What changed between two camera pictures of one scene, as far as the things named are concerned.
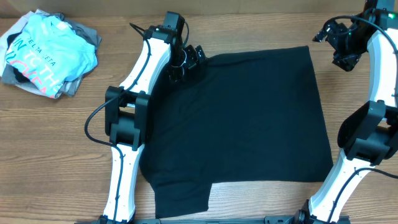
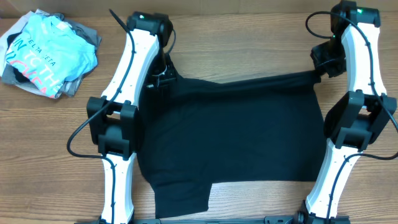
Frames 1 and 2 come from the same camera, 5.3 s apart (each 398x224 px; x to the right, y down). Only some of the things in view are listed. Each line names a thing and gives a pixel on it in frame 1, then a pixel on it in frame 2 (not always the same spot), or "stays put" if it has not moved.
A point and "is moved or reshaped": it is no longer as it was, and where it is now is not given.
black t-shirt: [250, 117] is moved or reshaped
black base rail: [289, 219] stays put
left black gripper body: [187, 59] to [161, 73]
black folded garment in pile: [20, 76] stays put
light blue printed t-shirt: [50, 53] stays put
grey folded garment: [69, 88] stays put
